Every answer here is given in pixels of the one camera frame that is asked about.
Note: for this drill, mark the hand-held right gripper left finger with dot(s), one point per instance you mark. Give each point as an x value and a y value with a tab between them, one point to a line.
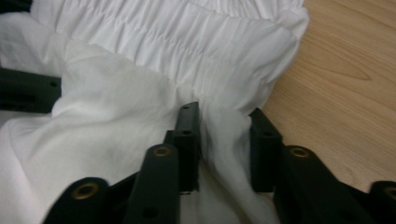
186	149

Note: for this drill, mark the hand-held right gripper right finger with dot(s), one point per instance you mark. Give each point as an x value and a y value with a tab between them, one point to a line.
264	149

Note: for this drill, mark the white skirt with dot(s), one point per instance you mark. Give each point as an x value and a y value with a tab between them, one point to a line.
124	93

